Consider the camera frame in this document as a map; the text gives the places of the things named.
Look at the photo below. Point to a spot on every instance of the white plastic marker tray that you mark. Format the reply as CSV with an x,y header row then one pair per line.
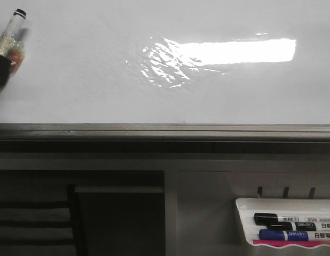
x,y
294,210

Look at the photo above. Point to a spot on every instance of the black wall hook left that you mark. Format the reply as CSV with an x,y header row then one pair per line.
x,y
259,192

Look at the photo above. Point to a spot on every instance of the white taped whiteboard marker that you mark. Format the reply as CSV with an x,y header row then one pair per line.
x,y
10,45

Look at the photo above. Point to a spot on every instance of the black wall hook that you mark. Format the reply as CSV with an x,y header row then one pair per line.
x,y
285,192
259,192
312,193

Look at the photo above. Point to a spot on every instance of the black capped marker upper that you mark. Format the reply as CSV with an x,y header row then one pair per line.
x,y
267,218

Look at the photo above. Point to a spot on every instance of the blue capped marker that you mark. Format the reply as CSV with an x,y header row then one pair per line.
x,y
278,235

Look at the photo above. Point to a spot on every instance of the black capped marker middle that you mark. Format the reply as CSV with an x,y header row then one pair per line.
x,y
299,226

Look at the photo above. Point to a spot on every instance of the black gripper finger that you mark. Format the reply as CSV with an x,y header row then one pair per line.
x,y
5,65

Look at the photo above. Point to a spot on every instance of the dark cabinet panel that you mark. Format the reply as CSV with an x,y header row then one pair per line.
x,y
126,220

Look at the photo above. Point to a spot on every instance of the black wall hook middle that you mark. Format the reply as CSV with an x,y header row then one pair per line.
x,y
285,192

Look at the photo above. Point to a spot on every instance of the white whiteboard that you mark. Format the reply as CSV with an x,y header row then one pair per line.
x,y
209,62

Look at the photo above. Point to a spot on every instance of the dark chair back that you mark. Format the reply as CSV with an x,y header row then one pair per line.
x,y
74,223

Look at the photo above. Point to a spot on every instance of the black capped marker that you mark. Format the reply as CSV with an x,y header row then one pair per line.
x,y
299,226
267,218

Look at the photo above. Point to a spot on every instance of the black wall hook right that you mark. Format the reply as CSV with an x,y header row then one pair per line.
x,y
312,193

